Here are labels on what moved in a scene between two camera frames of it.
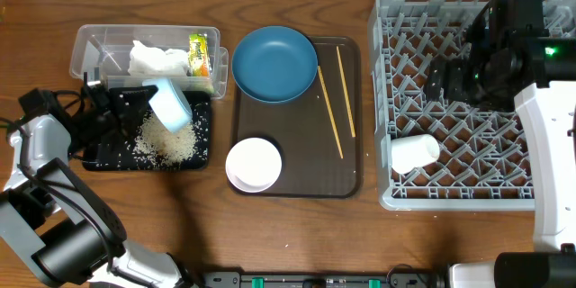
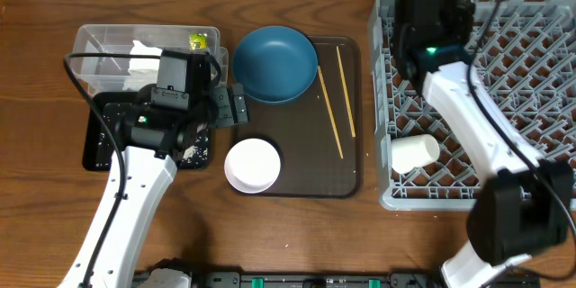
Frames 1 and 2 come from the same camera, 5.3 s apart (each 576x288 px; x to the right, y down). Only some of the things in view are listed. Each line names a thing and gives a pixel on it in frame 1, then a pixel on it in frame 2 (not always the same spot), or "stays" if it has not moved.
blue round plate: [274, 64] stays
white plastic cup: [409, 152] stays
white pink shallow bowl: [253, 165] stays
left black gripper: [124, 111] to [222, 105]
